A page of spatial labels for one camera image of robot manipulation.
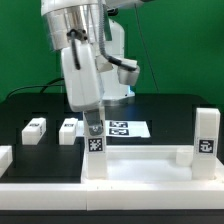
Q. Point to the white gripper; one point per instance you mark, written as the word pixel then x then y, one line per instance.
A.
pixel 84 88

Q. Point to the white desk top tray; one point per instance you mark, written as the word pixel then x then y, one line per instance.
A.
pixel 149 164

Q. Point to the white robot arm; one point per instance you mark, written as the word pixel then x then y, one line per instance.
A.
pixel 70 22

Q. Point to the fiducial marker sheet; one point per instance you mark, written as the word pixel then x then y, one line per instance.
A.
pixel 124 129

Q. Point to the white left fence block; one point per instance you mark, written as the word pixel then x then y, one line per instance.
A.
pixel 6 158

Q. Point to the white front fence rail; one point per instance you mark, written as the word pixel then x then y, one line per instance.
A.
pixel 185 195

